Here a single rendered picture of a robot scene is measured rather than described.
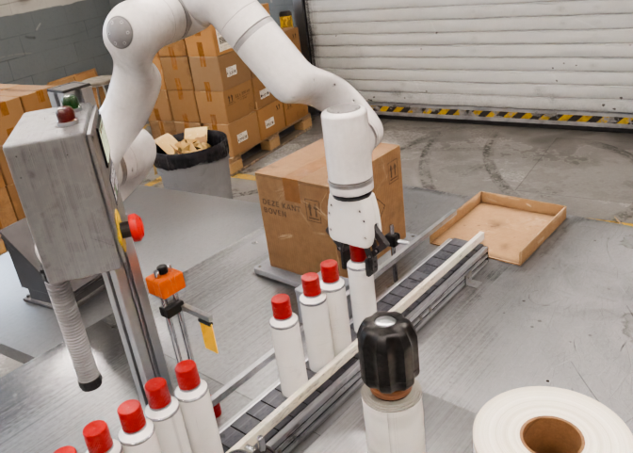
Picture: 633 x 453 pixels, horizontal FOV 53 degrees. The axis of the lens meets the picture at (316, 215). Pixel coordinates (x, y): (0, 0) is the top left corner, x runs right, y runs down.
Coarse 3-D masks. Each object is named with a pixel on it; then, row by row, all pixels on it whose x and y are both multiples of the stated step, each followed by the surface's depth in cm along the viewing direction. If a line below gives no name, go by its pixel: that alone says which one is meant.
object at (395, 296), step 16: (464, 240) 164; (432, 256) 159; (448, 256) 158; (464, 256) 157; (416, 272) 153; (448, 272) 151; (400, 288) 147; (432, 288) 146; (384, 304) 142; (416, 304) 140; (352, 336) 133; (272, 400) 118; (304, 400) 117; (240, 416) 115; (256, 416) 114; (288, 416) 113; (224, 432) 112; (240, 432) 111; (272, 432) 110; (224, 448) 108
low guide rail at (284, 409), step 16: (480, 240) 159; (432, 272) 145; (416, 288) 140; (400, 304) 135; (352, 352) 124; (336, 368) 120; (304, 384) 115; (320, 384) 117; (288, 400) 112; (272, 416) 109; (256, 432) 106; (240, 448) 103
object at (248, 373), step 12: (444, 216) 160; (432, 228) 155; (420, 240) 151; (396, 252) 146; (408, 252) 148; (384, 264) 142; (264, 360) 116; (252, 372) 114; (228, 384) 110; (240, 384) 112; (216, 396) 108
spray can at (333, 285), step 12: (324, 264) 120; (336, 264) 119; (324, 276) 120; (336, 276) 120; (324, 288) 120; (336, 288) 120; (336, 300) 121; (336, 312) 122; (348, 312) 124; (336, 324) 123; (348, 324) 124; (336, 336) 124; (348, 336) 125; (336, 348) 125
